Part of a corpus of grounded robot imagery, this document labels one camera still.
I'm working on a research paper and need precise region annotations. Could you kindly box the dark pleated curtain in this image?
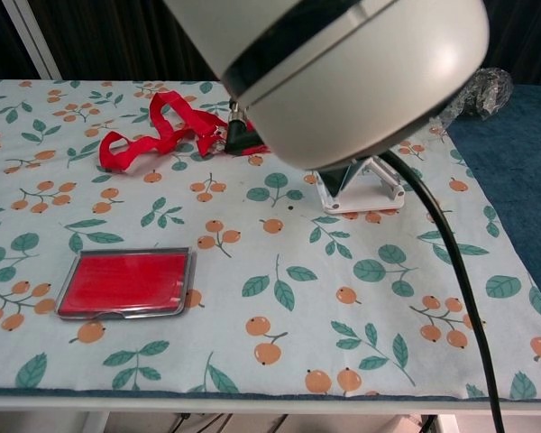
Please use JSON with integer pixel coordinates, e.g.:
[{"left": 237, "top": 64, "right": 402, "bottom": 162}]
[{"left": 0, "top": 0, "right": 541, "bottom": 87}]

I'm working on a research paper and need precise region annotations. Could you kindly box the red lanyard strap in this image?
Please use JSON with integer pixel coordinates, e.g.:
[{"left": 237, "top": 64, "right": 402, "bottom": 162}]
[{"left": 98, "top": 91, "right": 269, "bottom": 175}]

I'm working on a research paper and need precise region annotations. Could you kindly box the crumpled clear plastic bag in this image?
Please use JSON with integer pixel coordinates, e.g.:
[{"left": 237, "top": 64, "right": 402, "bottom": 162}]
[{"left": 434, "top": 66, "right": 516, "bottom": 133}]

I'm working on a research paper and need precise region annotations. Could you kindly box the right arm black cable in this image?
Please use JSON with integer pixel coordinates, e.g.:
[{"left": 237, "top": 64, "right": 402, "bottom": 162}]
[{"left": 224, "top": 100, "right": 507, "bottom": 433}]

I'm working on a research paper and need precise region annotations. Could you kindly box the clear badge holder red card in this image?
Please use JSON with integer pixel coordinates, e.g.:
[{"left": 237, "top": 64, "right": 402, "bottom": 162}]
[{"left": 54, "top": 245, "right": 197, "bottom": 323}]

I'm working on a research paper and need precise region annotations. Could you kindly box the black smartphone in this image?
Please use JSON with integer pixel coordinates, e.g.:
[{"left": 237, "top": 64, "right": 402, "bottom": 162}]
[{"left": 318, "top": 161, "right": 358, "bottom": 201}]

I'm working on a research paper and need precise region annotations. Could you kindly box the floral print tablecloth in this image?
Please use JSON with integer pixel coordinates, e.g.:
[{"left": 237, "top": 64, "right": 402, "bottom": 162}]
[{"left": 0, "top": 78, "right": 541, "bottom": 402}]

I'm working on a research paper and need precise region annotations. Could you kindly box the white metal frame post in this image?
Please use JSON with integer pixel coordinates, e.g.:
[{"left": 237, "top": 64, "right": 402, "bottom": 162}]
[{"left": 2, "top": 0, "right": 63, "bottom": 81}]

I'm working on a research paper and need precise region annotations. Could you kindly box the white folding phone stand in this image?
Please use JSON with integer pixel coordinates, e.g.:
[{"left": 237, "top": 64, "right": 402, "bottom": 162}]
[{"left": 314, "top": 154, "right": 408, "bottom": 215}]

